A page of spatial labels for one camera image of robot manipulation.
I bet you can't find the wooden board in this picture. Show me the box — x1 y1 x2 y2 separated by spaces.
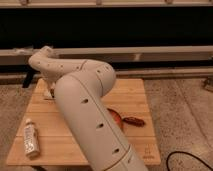
6 79 161 166

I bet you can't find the small white bottle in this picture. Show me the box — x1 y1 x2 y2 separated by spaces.
23 118 40 159

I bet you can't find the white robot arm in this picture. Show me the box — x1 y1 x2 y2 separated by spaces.
29 46 148 171

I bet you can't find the grey metal rail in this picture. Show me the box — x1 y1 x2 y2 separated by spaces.
0 45 213 66

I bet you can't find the black cable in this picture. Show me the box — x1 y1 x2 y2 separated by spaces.
165 150 213 171

